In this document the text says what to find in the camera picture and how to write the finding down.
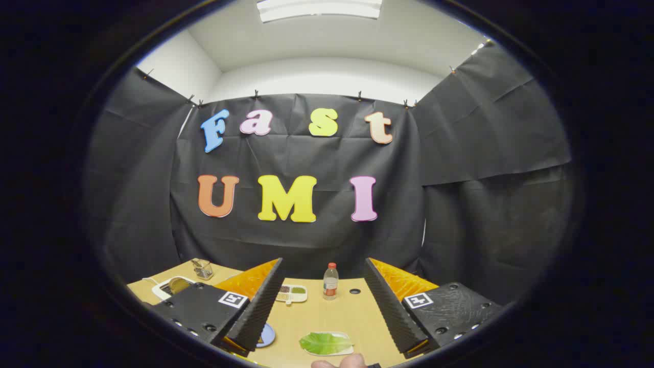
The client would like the white square plate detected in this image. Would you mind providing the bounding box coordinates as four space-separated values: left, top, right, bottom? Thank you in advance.
301 331 355 357

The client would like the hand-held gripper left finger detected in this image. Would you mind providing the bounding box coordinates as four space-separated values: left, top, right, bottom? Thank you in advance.
149 257 285 357

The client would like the white divided tray of grains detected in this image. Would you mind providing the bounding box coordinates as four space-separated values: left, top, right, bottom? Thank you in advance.
275 284 308 306

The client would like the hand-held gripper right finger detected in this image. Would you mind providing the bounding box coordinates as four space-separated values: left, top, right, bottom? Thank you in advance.
364 257 504 359

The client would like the small wire basket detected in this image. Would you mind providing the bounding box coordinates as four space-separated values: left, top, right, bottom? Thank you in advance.
191 258 214 280

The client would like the blue round plate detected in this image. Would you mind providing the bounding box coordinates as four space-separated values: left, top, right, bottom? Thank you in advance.
255 323 276 349

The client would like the white toaster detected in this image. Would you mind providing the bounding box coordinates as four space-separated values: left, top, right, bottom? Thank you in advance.
152 276 197 302

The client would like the ceiling light panel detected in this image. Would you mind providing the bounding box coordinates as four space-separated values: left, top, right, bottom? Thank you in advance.
256 0 383 24

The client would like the green lettuce leaf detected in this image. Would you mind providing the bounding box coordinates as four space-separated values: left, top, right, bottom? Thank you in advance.
299 332 353 355

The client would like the clear bottle with red cap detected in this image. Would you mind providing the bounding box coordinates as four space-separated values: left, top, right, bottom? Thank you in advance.
323 263 339 301

